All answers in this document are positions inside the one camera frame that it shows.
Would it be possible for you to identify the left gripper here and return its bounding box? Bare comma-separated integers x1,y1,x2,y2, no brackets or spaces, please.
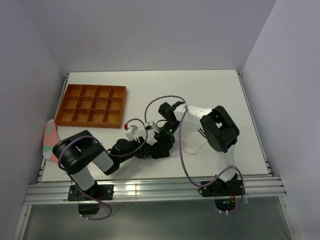
118,136,158,164

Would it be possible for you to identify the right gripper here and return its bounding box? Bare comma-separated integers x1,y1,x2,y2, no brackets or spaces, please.
154,120,182,155

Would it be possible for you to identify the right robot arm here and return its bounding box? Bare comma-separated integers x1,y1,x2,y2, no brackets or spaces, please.
158,101,241,195

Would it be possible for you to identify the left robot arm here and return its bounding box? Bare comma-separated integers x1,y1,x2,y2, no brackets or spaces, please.
52,130,151,200

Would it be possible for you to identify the orange compartment tray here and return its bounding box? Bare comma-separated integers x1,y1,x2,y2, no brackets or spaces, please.
55,84,127,129

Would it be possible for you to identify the pink patterned sock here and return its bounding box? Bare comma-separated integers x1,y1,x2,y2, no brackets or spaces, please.
42,119,60,164

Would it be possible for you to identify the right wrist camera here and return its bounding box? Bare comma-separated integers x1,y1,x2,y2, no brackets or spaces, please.
143,120,159,133

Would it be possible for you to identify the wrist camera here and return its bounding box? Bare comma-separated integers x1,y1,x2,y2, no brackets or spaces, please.
143,120,159,133
125,124,139,142

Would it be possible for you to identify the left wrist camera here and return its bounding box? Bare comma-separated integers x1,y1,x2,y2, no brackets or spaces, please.
125,124,139,142

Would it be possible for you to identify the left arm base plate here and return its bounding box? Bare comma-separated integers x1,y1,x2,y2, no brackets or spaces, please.
67,184,114,202

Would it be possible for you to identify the black cable clamp block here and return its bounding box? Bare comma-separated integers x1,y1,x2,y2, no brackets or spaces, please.
78,203,100,216

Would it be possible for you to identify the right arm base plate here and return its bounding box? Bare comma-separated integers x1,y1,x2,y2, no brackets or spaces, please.
198,179,244,197

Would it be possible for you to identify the aluminium rail frame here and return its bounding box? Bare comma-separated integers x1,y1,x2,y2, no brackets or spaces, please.
13,70,301,240

